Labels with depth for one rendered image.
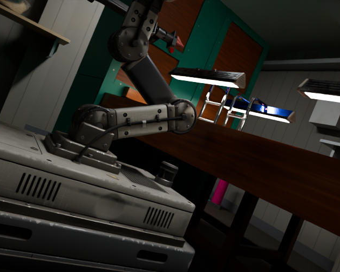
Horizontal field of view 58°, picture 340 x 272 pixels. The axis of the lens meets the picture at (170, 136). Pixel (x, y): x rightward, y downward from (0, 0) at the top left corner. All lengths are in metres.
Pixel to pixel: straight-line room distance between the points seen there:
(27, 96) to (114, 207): 3.35
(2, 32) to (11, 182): 3.63
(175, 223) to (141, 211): 0.13
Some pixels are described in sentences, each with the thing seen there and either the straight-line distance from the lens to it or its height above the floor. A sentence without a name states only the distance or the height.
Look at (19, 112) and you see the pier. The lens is 4.17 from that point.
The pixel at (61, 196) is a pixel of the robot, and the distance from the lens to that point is 0.85.
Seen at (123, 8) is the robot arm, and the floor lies 1.20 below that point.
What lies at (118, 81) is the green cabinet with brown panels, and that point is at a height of 0.86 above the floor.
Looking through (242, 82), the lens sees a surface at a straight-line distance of 1.69.
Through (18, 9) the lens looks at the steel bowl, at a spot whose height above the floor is 1.29.
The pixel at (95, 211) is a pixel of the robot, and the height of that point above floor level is 0.38.
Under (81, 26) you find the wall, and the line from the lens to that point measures 4.48.
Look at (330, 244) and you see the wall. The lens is 3.94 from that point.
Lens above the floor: 0.64
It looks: 1 degrees up
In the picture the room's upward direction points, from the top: 23 degrees clockwise
